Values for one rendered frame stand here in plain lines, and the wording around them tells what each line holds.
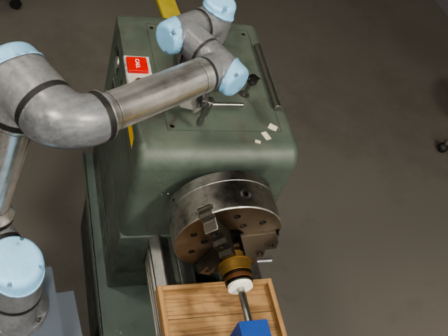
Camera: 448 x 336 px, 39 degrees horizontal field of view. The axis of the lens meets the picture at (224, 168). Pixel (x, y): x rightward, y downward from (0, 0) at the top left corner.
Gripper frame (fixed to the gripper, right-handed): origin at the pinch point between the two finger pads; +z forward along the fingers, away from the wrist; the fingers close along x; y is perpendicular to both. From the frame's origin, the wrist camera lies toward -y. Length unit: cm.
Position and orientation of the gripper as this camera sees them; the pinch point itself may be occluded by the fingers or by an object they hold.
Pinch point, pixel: (195, 109)
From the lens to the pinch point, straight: 168.3
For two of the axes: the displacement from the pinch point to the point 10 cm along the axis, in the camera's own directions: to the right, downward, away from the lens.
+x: 2.3, 7.9, -5.7
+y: -9.4, 0.2, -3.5
